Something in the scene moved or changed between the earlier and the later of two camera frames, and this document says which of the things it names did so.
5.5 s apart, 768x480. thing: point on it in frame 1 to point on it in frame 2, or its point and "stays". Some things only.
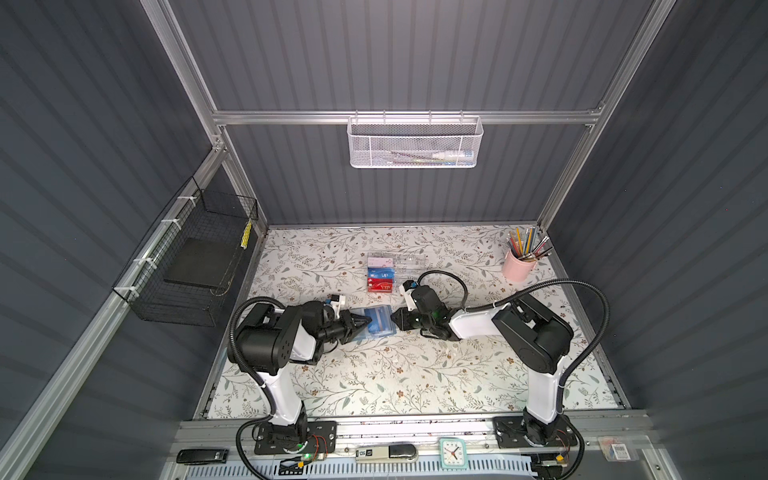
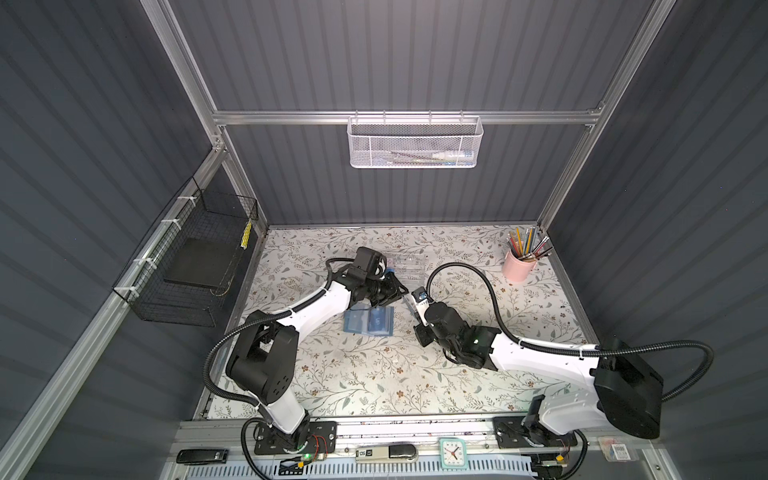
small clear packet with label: x=614 y=450 stays
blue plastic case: x=381 y=324 stays
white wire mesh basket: x=415 y=142 stays
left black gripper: x=348 y=328 to x=393 y=290
